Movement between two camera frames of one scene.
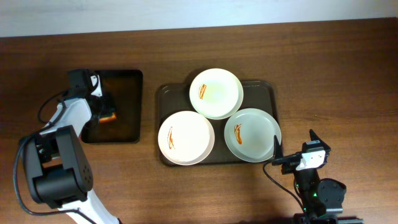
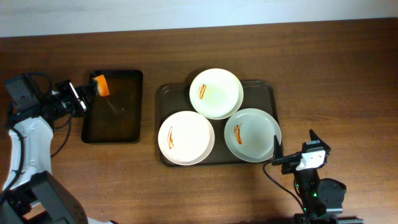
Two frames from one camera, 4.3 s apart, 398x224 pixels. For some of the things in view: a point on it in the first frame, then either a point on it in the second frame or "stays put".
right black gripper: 292,158 stays put
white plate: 249,135 stays put
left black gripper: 106,106 to 82,94
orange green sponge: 108,119 to 102,85
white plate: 186,137 stays put
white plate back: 216,94 stays put
